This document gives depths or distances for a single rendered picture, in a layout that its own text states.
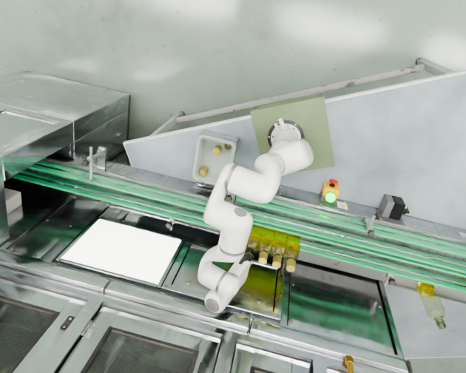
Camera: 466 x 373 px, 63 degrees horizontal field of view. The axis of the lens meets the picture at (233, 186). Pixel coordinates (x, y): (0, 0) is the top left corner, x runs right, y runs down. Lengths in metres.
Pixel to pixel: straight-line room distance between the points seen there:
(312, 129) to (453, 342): 1.42
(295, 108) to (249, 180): 0.60
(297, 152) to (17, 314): 1.08
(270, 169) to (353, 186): 0.80
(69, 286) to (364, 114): 1.35
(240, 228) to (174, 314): 0.53
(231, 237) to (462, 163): 1.14
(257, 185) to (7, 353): 0.91
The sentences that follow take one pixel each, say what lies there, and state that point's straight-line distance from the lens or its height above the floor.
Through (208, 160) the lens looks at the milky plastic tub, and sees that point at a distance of 1.79.
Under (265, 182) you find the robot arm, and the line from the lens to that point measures 1.06.
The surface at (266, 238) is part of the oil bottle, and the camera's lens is 1.62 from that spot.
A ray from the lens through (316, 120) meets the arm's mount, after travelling 1.60.
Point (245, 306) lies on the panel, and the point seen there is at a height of 1.30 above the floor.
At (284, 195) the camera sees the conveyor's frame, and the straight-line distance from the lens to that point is 1.72.
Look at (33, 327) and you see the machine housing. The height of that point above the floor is 1.59.
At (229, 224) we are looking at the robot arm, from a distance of 1.06.
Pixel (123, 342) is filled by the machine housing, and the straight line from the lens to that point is 1.41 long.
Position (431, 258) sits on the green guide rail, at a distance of 1.87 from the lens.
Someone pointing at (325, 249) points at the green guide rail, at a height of 0.91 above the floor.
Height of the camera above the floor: 2.39
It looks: 63 degrees down
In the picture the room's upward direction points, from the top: 158 degrees counter-clockwise
